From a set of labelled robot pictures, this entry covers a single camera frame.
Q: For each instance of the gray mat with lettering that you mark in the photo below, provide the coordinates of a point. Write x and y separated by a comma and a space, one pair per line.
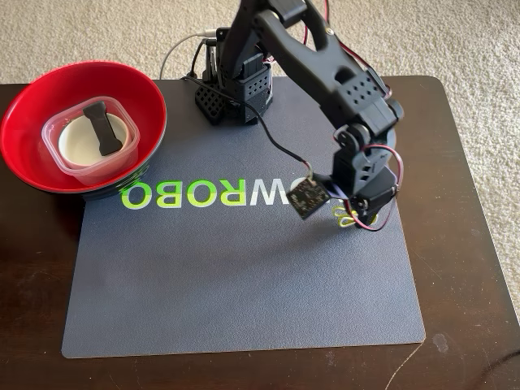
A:
223, 264

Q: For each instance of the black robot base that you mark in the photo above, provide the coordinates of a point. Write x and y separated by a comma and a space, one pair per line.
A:
252, 89

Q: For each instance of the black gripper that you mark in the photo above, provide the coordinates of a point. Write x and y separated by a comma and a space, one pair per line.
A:
367, 204

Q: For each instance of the dark gray plastic clip block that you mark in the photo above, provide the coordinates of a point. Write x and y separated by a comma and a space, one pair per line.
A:
103, 130

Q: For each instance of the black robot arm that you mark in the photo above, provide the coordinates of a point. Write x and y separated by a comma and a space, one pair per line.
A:
317, 69

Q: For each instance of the red bowl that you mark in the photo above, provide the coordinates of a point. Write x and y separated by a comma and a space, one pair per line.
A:
32, 105

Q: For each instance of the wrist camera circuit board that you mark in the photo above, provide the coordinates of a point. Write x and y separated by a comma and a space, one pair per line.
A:
306, 197

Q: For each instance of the clear plastic square container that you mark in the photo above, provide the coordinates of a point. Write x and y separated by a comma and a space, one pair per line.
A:
61, 162

